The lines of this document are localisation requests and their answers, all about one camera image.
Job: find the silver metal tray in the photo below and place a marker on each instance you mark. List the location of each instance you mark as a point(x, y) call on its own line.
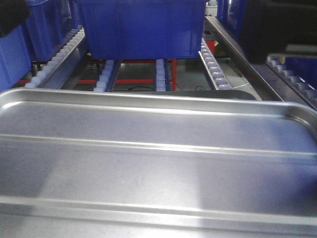
point(106, 165)

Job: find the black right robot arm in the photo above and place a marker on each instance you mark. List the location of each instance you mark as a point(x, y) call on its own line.
point(279, 27)

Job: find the middle white roller track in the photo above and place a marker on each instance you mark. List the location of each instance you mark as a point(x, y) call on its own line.
point(162, 83)

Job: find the large blue crate on rack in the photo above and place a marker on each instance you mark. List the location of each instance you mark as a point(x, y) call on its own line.
point(143, 29)

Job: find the far left roller track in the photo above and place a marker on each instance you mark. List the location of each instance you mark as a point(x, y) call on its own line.
point(56, 72)

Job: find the blue bin upper right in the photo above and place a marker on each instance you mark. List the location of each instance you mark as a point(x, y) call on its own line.
point(230, 15)

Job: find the blue bin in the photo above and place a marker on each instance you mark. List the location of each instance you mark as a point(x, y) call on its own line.
point(37, 39)
point(230, 15)

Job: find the far right roller track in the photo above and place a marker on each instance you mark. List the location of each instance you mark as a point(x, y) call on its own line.
point(307, 92)

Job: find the blue bin upper left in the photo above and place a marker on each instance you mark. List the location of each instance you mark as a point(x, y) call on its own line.
point(37, 39)

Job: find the red metal floor frame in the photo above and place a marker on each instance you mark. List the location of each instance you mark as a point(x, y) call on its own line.
point(129, 76)

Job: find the steel flow rack frame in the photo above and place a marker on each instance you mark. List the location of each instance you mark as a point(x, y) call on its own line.
point(266, 83)

